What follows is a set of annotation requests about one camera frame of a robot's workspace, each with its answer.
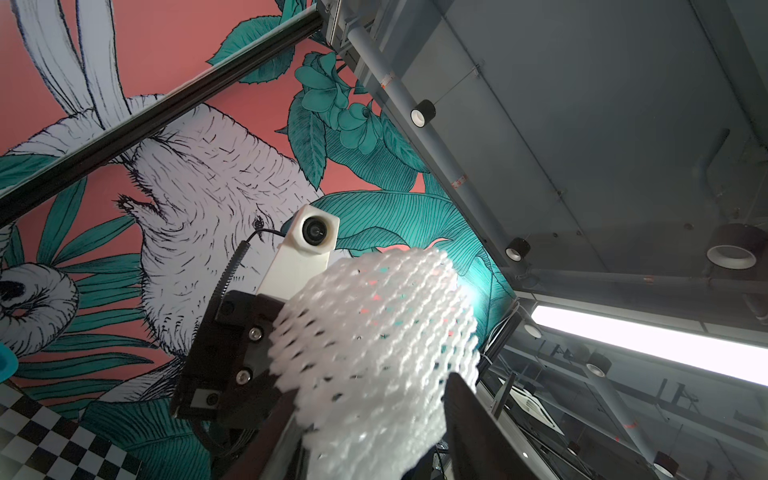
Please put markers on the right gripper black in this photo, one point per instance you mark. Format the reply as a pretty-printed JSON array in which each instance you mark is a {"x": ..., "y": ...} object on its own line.
[{"x": 226, "y": 377}]

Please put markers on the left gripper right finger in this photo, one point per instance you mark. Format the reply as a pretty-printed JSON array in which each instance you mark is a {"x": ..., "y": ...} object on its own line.
[{"x": 478, "y": 448}]

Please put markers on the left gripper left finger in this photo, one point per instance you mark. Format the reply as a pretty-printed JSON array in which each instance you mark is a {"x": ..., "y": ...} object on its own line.
[{"x": 270, "y": 453}]

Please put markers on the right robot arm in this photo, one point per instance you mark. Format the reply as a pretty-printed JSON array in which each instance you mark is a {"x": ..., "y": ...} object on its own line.
[{"x": 221, "y": 441}]

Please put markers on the teal plastic basket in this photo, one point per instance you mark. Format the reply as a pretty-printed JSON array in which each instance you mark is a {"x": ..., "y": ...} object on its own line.
[{"x": 8, "y": 363}]

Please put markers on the ceiling tube light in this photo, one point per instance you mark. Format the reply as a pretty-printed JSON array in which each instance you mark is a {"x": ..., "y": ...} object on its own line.
[{"x": 733, "y": 359}]

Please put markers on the black frame post right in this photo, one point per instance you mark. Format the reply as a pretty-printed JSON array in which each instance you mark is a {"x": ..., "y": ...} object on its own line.
[{"x": 69, "y": 169}]

